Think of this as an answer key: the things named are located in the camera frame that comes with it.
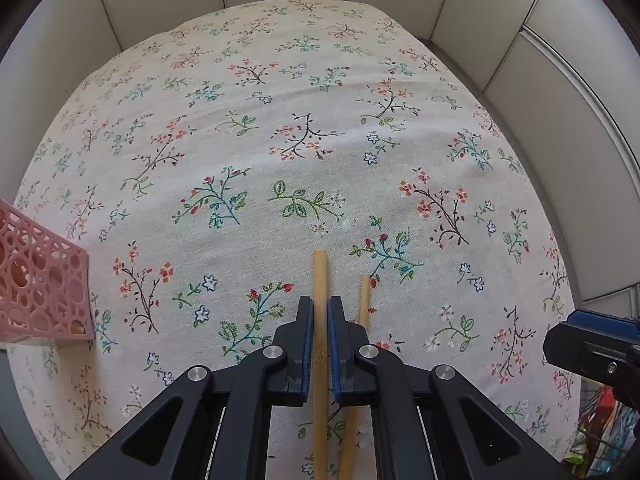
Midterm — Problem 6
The pink perforated utensil holder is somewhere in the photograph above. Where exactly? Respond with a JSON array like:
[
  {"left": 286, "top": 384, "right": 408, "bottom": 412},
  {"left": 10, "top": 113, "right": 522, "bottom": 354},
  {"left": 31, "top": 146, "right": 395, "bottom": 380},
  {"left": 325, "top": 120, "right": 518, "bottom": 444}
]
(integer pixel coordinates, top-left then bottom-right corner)
[{"left": 0, "top": 197, "right": 96, "bottom": 345}]

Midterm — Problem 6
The floral tablecloth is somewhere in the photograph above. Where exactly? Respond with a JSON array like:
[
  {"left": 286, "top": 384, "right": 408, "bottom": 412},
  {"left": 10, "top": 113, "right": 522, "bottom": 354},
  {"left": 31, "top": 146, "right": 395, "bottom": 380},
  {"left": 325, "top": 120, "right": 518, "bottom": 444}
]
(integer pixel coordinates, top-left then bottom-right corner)
[{"left": 10, "top": 0, "right": 583, "bottom": 480}]

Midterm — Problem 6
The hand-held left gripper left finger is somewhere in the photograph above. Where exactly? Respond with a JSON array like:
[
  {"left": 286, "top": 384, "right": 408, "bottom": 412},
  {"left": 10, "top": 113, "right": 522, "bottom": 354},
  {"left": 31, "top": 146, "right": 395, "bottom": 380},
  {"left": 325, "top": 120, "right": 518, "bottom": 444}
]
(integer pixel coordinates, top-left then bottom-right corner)
[{"left": 65, "top": 296, "right": 316, "bottom": 480}]

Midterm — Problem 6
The wooden chopstick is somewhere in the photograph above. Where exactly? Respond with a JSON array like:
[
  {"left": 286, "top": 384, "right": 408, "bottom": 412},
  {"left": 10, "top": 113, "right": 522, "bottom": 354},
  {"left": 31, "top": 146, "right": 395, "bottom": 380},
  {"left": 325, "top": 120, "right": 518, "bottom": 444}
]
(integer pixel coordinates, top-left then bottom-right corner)
[
  {"left": 312, "top": 250, "right": 331, "bottom": 480},
  {"left": 340, "top": 274, "right": 372, "bottom": 480}
]

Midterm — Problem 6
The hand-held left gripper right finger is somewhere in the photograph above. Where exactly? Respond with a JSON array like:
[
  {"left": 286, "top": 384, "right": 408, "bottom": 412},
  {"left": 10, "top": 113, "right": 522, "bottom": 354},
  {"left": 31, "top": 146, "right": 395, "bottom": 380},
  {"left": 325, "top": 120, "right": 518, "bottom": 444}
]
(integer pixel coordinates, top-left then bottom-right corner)
[{"left": 327, "top": 296, "right": 566, "bottom": 480}]

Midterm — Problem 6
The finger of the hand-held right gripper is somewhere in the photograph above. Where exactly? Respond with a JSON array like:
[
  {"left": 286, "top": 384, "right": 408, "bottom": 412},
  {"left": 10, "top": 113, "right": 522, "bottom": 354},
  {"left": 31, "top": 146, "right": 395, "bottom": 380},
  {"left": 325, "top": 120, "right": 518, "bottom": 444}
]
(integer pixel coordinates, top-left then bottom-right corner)
[{"left": 542, "top": 309, "right": 640, "bottom": 403}]

